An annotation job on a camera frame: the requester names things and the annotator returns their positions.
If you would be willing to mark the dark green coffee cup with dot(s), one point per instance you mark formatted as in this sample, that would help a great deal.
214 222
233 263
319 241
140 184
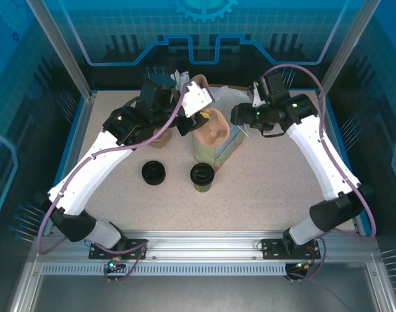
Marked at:
203 189

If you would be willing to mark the brown cardboard box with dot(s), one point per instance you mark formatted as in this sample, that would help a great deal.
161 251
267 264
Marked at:
230 86

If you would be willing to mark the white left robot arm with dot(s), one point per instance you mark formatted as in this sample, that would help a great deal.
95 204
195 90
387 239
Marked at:
87 175

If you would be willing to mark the small led circuit board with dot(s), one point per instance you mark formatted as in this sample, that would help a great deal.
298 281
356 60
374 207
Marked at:
114 266
303 266

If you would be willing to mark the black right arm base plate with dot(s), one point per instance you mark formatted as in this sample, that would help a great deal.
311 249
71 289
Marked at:
272 248

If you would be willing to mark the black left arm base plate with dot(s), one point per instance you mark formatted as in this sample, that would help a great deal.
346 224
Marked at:
136 248

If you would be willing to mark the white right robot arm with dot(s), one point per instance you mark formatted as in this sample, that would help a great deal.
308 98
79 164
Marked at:
318 156

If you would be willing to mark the black plastic lid stack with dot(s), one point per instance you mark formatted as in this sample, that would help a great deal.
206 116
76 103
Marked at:
153 172

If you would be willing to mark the aluminium frame post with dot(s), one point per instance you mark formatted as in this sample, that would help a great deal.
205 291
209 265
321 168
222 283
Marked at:
61 48
347 48

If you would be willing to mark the aluminium frame rail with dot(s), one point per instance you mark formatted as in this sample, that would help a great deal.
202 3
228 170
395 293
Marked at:
201 243

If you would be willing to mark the black-lidded cup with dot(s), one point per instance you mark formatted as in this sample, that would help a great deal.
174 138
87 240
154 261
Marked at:
202 172

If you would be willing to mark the green patterned paper bag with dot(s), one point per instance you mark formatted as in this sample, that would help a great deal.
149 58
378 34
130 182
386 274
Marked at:
204 152

